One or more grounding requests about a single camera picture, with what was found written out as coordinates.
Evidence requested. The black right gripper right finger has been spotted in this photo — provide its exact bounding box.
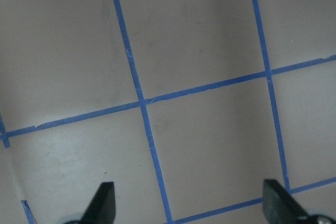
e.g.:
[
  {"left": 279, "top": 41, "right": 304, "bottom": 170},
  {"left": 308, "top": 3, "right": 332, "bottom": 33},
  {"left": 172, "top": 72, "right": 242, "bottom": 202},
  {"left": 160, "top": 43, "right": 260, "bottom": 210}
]
[{"left": 262, "top": 179, "right": 309, "bottom": 224}]

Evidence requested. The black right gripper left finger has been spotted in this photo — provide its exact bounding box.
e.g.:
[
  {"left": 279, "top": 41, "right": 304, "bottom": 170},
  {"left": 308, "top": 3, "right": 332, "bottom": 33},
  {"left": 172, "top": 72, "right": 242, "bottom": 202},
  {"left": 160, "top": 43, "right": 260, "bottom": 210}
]
[{"left": 79, "top": 182, "right": 116, "bottom": 224}]

